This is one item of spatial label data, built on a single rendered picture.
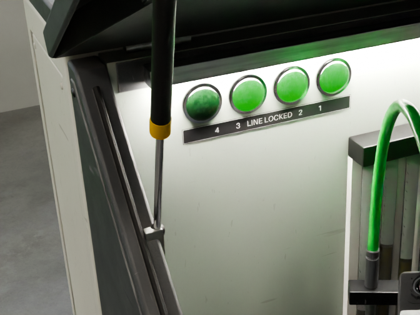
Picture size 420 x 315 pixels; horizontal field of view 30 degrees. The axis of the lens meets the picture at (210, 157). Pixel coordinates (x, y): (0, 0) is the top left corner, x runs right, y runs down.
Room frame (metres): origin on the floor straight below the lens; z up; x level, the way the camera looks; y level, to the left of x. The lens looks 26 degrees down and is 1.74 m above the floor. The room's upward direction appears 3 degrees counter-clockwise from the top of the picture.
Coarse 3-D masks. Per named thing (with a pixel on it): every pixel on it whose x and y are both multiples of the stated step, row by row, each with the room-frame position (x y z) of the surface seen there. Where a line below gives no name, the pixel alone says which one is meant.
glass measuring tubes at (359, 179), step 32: (352, 160) 0.94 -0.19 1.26; (416, 160) 0.95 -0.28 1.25; (352, 192) 0.94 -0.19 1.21; (384, 192) 0.94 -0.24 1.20; (416, 192) 0.95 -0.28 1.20; (352, 224) 0.94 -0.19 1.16; (384, 224) 0.94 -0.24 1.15; (416, 224) 0.98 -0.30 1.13; (352, 256) 0.94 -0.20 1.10; (384, 256) 0.93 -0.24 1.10; (416, 256) 0.98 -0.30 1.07
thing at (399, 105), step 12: (396, 108) 0.75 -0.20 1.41; (408, 108) 0.71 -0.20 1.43; (384, 120) 0.81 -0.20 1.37; (408, 120) 0.69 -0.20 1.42; (384, 132) 0.82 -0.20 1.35; (384, 144) 0.83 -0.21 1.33; (384, 156) 0.84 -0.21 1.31; (384, 168) 0.85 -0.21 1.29; (372, 180) 0.86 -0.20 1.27; (372, 192) 0.86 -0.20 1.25; (372, 204) 0.86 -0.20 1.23; (372, 216) 0.86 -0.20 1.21; (372, 228) 0.86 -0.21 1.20; (372, 240) 0.86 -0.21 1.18; (372, 252) 0.86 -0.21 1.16
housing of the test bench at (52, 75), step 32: (32, 0) 1.03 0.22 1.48; (32, 32) 1.07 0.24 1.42; (64, 64) 0.87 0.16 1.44; (64, 96) 0.90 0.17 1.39; (64, 128) 0.93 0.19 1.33; (64, 160) 0.97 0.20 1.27; (64, 192) 1.01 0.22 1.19; (64, 224) 1.06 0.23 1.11; (64, 256) 1.10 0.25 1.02; (96, 288) 0.87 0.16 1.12
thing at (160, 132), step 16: (160, 0) 0.56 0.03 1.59; (176, 0) 0.57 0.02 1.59; (160, 16) 0.57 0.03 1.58; (160, 32) 0.57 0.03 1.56; (160, 48) 0.58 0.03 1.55; (160, 64) 0.59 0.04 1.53; (160, 80) 0.60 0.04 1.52; (160, 96) 0.60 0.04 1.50; (160, 112) 0.61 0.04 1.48; (160, 128) 0.62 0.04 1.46; (160, 144) 0.64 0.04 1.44; (160, 160) 0.65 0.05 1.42; (160, 176) 0.66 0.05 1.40; (160, 192) 0.67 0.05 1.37; (160, 208) 0.68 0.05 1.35; (160, 224) 0.69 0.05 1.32; (160, 240) 0.69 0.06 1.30
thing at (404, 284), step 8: (408, 272) 0.51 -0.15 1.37; (416, 272) 0.51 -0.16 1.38; (400, 280) 0.51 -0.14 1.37; (408, 280) 0.50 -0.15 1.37; (416, 280) 0.50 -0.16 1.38; (400, 288) 0.50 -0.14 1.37; (408, 288) 0.50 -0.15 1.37; (416, 288) 0.49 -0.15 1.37; (400, 296) 0.49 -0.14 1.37; (408, 296) 0.49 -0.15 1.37; (416, 296) 0.48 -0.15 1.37; (400, 304) 0.48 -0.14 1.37; (408, 304) 0.48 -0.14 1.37; (416, 304) 0.48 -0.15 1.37; (400, 312) 0.48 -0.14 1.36; (408, 312) 0.47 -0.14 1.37; (416, 312) 0.47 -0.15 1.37
